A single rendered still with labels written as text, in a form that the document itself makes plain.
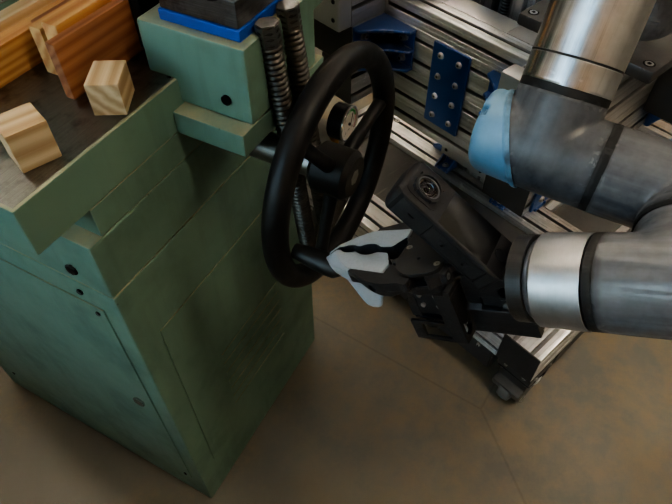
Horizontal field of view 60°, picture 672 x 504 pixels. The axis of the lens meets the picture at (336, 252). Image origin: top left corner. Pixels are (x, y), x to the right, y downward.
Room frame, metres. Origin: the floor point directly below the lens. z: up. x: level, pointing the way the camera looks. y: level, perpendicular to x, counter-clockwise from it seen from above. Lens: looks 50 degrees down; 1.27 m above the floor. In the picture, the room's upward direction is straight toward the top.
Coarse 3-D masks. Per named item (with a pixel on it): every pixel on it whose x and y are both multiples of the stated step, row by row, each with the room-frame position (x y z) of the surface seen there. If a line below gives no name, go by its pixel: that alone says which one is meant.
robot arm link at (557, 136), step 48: (576, 0) 0.43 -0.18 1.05; (624, 0) 0.42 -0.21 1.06; (576, 48) 0.41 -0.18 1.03; (624, 48) 0.41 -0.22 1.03; (528, 96) 0.40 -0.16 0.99; (576, 96) 0.39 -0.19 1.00; (480, 144) 0.39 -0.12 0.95; (528, 144) 0.37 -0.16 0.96; (576, 144) 0.36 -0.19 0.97; (576, 192) 0.34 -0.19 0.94
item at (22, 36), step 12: (60, 0) 0.65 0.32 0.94; (36, 12) 0.63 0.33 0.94; (24, 24) 0.60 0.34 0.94; (0, 36) 0.58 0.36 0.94; (12, 36) 0.58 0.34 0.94; (24, 36) 0.58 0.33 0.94; (0, 48) 0.56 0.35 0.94; (12, 48) 0.57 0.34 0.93; (24, 48) 0.58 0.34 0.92; (36, 48) 0.59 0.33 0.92; (0, 60) 0.55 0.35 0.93; (12, 60) 0.56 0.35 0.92; (24, 60) 0.57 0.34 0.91; (36, 60) 0.59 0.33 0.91; (0, 72) 0.55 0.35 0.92; (12, 72) 0.56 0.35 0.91; (24, 72) 0.57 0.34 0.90; (0, 84) 0.54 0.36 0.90
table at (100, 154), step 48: (0, 96) 0.53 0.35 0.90; (48, 96) 0.53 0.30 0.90; (144, 96) 0.53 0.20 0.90; (0, 144) 0.45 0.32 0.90; (96, 144) 0.45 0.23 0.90; (144, 144) 0.50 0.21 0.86; (240, 144) 0.50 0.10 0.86; (0, 192) 0.38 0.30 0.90; (48, 192) 0.39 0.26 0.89; (96, 192) 0.43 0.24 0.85; (48, 240) 0.37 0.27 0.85
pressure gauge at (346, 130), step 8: (336, 104) 0.80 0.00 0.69; (344, 104) 0.81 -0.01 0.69; (336, 112) 0.79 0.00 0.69; (344, 112) 0.79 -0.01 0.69; (352, 112) 0.80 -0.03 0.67; (328, 120) 0.78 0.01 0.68; (336, 120) 0.78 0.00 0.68; (344, 120) 0.77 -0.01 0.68; (352, 120) 0.80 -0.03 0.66; (328, 128) 0.78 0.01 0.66; (336, 128) 0.77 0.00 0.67; (344, 128) 0.78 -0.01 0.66; (352, 128) 0.81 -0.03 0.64; (336, 136) 0.77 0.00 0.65; (344, 136) 0.78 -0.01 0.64
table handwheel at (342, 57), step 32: (352, 64) 0.51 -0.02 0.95; (384, 64) 0.58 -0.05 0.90; (320, 96) 0.46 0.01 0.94; (384, 96) 0.61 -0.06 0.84; (288, 128) 0.44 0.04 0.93; (384, 128) 0.61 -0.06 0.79; (288, 160) 0.41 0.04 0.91; (320, 160) 0.47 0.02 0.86; (352, 160) 0.50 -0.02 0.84; (384, 160) 0.61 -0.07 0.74; (288, 192) 0.40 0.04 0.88; (320, 192) 0.49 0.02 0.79; (352, 192) 0.49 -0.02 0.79; (288, 224) 0.39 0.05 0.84; (320, 224) 0.48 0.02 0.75; (352, 224) 0.53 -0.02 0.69; (288, 256) 0.39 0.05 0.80
